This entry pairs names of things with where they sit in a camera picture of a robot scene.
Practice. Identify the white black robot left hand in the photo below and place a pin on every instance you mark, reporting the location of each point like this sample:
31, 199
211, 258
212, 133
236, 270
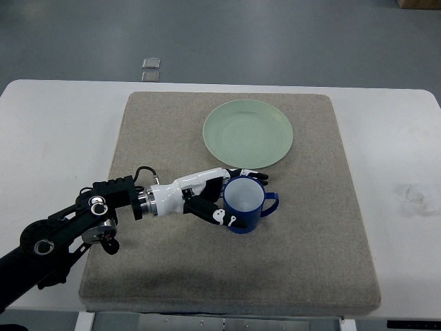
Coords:
197, 194

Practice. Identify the blue cup with handle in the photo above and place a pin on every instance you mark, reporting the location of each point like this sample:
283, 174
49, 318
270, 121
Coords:
245, 198

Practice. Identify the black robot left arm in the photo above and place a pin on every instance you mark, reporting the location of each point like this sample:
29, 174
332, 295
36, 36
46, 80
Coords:
48, 248

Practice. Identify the light green plate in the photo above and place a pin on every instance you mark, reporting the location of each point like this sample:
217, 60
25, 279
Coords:
248, 133

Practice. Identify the lower floor socket plate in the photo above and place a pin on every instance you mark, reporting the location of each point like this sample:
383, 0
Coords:
150, 76

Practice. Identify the floor socket plate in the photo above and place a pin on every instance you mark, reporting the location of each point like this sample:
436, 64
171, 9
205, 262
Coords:
150, 76
151, 63

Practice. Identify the upper floor socket plate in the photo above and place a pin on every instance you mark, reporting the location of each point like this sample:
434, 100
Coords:
151, 63

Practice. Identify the beige felt mat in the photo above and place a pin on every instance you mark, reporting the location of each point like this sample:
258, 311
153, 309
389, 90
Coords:
310, 257

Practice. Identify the cardboard box corner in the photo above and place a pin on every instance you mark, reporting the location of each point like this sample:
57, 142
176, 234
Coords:
420, 4

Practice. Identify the metal table frame below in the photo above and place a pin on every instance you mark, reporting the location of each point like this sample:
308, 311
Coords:
163, 322

